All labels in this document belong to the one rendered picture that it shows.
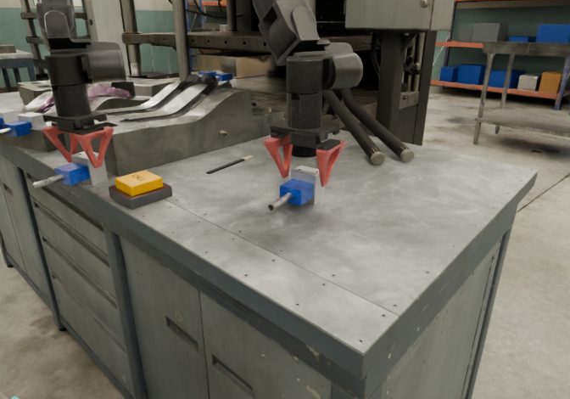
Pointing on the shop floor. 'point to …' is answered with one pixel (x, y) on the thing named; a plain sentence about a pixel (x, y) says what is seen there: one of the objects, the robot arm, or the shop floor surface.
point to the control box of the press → (397, 22)
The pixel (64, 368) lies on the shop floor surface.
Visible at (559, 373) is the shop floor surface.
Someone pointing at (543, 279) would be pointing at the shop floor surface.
